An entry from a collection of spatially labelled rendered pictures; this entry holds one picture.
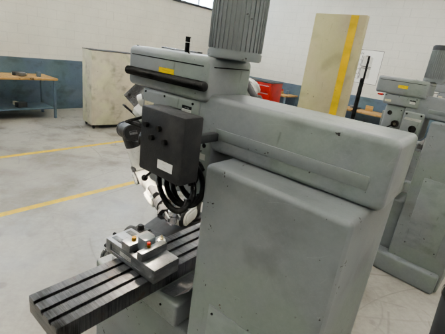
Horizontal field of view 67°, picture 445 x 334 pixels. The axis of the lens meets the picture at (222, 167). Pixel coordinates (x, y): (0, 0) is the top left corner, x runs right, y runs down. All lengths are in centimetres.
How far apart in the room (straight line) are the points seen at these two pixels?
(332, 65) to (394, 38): 750
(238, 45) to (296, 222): 62
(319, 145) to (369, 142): 14
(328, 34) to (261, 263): 227
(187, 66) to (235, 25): 23
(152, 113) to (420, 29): 956
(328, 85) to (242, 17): 185
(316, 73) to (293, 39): 853
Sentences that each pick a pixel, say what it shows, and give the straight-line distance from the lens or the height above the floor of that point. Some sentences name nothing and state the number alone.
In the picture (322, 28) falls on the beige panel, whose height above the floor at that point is 218.
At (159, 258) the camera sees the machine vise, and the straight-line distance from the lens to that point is 160.
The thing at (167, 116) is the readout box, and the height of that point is 171.
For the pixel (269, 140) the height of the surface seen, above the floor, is 166.
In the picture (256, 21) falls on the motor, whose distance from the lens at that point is 124.
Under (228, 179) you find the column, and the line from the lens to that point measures 106.
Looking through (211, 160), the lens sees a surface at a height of 152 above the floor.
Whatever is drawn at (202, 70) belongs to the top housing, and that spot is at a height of 184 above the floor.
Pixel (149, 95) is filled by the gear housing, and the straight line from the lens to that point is 147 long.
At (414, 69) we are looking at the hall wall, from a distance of 1023.
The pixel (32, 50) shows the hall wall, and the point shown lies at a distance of 923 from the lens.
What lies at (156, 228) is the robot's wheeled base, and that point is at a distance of 268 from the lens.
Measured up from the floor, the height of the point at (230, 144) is 161.
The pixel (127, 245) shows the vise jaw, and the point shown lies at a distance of 162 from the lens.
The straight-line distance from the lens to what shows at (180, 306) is 161.
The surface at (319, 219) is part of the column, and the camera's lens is 93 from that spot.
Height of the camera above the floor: 192
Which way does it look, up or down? 19 degrees down
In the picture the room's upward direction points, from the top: 8 degrees clockwise
